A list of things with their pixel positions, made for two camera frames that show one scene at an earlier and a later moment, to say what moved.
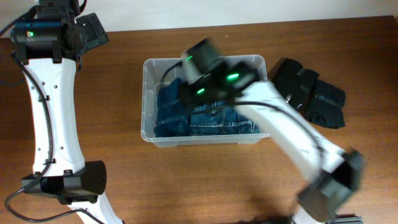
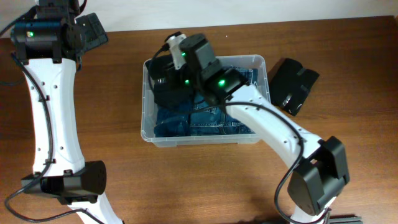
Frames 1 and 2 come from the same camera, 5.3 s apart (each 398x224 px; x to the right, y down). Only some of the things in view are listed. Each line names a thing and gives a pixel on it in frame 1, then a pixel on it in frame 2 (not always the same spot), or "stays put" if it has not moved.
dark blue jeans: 224,120 stays put
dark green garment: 325,104 -> 173,87
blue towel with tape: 172,111 stays put
